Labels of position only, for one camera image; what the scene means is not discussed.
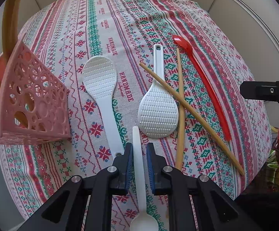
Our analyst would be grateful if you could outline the white plastic spoon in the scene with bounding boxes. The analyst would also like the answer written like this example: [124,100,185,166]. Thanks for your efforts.
[130,126,159,231]

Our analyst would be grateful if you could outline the red plastic spoon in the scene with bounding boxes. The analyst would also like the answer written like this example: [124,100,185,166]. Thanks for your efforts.
[172,34,232,141]

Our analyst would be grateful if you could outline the wooden chopstick lying vertical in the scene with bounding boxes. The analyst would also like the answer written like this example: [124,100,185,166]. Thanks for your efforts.
[175,48,185,170]

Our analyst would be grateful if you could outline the white rice paddle right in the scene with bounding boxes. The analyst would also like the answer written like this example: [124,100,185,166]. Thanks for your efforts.
[137,43,180,139]

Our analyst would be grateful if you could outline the white rice paddle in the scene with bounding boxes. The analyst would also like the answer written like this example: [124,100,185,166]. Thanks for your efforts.
[137,43,180,139]
[81,55,124,157]

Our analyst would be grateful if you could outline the wooden chopstick lying diagonal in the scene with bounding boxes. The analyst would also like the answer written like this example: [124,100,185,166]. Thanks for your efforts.
[139,62,246,176]

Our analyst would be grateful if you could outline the white rice paddle left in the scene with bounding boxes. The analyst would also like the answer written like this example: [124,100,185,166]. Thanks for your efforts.
[81,55,124,157]

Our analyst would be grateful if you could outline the pink perforated plastic basket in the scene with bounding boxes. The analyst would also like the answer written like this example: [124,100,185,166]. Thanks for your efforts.
[0,40,71,145]

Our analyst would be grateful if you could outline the patterned striped tablecloth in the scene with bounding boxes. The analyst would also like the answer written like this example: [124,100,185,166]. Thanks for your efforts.
[0,0,272,219]

